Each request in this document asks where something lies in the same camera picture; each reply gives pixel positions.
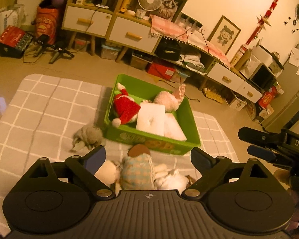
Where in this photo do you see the grey plush toy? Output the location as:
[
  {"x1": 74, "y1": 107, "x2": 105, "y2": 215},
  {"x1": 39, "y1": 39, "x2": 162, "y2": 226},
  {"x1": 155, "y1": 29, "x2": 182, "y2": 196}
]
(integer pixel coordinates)
[{"x1": 71, "y1": 124, "x2": 106, "y2": 152}]

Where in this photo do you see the white fluffy plush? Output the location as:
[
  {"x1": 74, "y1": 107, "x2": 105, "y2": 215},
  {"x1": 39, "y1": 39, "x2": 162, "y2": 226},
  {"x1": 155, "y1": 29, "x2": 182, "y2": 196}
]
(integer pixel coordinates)
[{"x1": 154, "y1": 169, "x2": 188, "y2": 194}]

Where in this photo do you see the doll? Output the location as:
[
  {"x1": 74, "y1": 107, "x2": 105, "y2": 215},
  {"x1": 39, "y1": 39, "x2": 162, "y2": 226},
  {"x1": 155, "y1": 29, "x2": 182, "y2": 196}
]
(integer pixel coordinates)
[{"x1": 115, "y1": 144, "x2": 168, "y2": 195}]

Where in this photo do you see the white pink towel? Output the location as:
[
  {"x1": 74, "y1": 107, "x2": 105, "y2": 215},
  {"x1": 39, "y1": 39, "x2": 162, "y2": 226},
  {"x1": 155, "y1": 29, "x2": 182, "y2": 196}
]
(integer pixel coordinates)
[{"x1": 164, "y1": 113, "x2": 187, "y2": 141}]

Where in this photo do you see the santa plush toy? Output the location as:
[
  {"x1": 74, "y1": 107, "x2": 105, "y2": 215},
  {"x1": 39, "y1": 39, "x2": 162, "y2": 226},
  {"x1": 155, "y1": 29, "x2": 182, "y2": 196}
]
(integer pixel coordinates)
[{"x1": 112, "y1": 83, "x2": 141, "y2": 128}]

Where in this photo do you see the pink bunny plush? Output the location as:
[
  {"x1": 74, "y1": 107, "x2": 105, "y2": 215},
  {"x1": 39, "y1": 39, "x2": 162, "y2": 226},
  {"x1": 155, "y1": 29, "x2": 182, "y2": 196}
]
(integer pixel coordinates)
[{"x1": 153, "y1": 84, "x2": 186, "y2": 113}]

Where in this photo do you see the white square pillow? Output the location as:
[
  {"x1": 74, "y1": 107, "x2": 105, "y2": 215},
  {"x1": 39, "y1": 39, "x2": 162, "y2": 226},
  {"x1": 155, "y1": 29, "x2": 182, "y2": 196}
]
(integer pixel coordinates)
[{"x1": 136, "y1": 103, "x2": 165, "y2": 136}]

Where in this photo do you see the grey checkered rug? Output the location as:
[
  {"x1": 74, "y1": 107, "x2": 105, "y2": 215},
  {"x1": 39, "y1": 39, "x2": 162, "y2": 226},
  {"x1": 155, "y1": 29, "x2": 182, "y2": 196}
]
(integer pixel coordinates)
[{"x1": 0, "y1": 73, "x2": 240, "y2": 237}]

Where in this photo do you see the green plastic bin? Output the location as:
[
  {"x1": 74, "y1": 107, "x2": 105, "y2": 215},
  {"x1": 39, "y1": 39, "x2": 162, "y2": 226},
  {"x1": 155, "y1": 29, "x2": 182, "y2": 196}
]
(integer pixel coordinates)
[{"x1": 104, "y1": 74, "x2": 201, "y2": 155}]

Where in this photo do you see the white storage box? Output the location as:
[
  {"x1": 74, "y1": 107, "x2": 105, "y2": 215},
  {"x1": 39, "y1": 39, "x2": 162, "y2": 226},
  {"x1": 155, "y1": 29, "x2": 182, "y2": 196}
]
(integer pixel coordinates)
[{"x1": 225, "y1": 91, "x2": 247, "y2": 112}]

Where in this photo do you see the yellow egg tray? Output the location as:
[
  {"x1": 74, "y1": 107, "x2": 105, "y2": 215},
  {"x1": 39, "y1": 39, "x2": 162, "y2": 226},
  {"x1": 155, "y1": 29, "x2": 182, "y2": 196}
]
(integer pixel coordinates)
[{"x1": 203, "y1": 87, "x2": 224, "y2": 104}]

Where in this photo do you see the microwave oven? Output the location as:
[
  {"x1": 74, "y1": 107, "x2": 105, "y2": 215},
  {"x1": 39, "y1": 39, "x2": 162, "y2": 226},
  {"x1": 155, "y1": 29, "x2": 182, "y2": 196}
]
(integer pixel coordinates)
[{"x1": 239, "y1": 55, "x2": 284, "y2": 92}]

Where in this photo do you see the red cardboard box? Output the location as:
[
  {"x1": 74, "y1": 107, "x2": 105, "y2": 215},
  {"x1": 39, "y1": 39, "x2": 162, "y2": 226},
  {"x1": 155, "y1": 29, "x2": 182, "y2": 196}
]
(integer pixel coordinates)
[{"x1": 146, "y1": 61, "x2": 175, "y2": 81}]

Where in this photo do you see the clear storage bin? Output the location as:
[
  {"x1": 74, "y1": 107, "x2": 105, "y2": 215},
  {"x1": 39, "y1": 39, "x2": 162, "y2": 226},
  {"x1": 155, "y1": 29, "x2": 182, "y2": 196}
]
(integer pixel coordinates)
[{"x1": 100, "y1": 44, "x2": 121, "y2": 61}]

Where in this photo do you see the black bag on shelf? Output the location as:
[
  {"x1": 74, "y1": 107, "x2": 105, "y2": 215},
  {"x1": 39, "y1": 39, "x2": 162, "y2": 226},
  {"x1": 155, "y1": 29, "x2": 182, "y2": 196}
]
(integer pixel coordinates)
[{"x1": 155, "y1": 38, "x2": 181, "y2": 61}]

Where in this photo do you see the red hanging decoration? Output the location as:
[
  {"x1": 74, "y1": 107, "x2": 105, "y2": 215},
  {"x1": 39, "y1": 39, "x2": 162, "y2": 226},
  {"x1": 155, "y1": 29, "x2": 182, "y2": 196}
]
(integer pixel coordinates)
[{"x1": 245, "y1": 0, "x2": 279, "y2": 45}]

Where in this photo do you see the framed girl drawing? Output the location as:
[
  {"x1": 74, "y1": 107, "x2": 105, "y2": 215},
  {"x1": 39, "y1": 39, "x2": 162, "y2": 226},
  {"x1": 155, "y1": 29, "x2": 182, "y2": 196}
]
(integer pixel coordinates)
[{"x1": 207, "y1": 15, "x2": 241, "y2": 55}]

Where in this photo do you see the black tripod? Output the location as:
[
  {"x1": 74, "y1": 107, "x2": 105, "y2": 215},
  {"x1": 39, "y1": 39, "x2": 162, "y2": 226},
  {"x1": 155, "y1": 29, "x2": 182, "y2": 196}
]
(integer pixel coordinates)
[{"x1": 33, "y1": 34, "x2": 74, "y2": 64}]

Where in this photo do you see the red black box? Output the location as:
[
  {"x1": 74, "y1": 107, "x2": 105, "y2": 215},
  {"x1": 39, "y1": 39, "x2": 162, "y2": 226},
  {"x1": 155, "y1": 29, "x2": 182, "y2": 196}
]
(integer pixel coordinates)
[{"x1": 0, "y1": 25, "x2": 33, "y2": 59}]

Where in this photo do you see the pink cloth on cabinet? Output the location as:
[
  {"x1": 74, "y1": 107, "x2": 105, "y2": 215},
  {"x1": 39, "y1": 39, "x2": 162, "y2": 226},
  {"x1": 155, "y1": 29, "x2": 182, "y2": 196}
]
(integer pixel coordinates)
[{"x1": 150, "y1": 15, "x2": 231, "y2": 69}]

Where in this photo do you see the orange snack bag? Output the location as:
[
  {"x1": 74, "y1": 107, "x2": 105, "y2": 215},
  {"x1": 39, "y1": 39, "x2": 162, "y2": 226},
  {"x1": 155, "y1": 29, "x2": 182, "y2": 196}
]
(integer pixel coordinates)
[{"x1": 34, "y1": 7, "x2": 60, "y2": 44}]

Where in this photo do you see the wooden tv cabinet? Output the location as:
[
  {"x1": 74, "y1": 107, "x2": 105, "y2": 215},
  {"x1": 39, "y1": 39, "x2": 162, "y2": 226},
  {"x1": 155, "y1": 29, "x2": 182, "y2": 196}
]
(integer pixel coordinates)
[{"x1": 62, "y1": 0, "x2": 262, "y2": 103}]

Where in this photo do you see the white plastic bag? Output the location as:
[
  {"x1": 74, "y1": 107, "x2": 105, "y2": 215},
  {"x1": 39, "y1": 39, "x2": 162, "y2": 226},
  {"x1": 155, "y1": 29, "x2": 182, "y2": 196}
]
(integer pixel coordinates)
[{"x1": 0, "y1": 4, "x2": 25, "y2": 35}]

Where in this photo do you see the framed raccoon picture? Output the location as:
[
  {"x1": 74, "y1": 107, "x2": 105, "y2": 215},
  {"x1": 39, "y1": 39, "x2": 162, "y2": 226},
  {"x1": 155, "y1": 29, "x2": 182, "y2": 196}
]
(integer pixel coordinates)
[{"x1": 152, "y1": 0, "x2": 187, "y2": 22}]

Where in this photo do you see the yellow bottle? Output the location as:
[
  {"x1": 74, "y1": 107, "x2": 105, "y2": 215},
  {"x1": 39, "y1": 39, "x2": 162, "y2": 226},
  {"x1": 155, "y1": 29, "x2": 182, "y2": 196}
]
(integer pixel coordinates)
[{"x1": 119, "y1": 0, "x2": 132, "y2": 13}]

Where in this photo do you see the small white desk fan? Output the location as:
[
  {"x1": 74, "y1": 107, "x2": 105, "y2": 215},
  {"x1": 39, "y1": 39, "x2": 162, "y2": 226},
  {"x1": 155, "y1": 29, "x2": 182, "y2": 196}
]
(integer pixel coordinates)
[{"x1": 138, "y1": 0, "x2": 162, "y2": 11}]

